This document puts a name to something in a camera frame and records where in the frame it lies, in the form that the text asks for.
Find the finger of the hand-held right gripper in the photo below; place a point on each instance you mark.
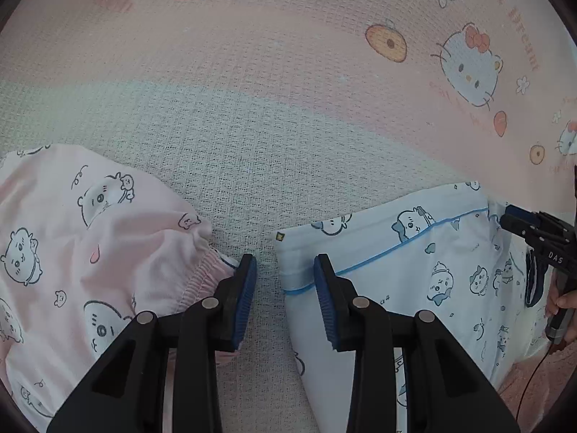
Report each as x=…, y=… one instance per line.
x=523, y=212
x=516, y=226

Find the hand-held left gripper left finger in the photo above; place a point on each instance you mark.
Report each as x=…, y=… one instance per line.
x=243, y=306

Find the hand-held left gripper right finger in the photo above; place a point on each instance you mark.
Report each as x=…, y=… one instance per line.
x=325, y=302

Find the navy cloth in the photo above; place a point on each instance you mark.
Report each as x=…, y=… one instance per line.
x=532, y=288

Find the light blue printed pajama pants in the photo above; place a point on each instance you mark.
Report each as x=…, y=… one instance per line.
x=405, y=288

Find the pink printed pajama garment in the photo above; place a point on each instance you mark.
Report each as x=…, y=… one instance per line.
x=112, y=252

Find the person's right hand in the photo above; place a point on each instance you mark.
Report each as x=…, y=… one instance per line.
x=552, y=302

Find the pink cat printed blanket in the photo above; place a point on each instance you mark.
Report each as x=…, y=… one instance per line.
x=270, y=121

